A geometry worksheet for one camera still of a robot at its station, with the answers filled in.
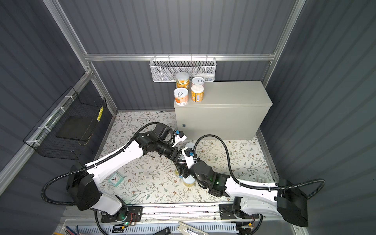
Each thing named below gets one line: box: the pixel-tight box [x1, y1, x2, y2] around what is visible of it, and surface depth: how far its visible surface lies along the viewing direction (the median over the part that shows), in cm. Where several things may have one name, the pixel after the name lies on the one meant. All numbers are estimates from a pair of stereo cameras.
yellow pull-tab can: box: [182, 174, 196, 188], surface depth 82 cm
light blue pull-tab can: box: [185, 141, 195, 151], surface depth 95 cm
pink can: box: [191, 76, 206, 86], surface depth 81 cm
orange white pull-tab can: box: [173, 87, 189, 107], surface depth 75 cm
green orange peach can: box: [175, 71, 190, 90], surface depth 80 cm
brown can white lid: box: [190, 84, 205, 103], surface depth 75 cm
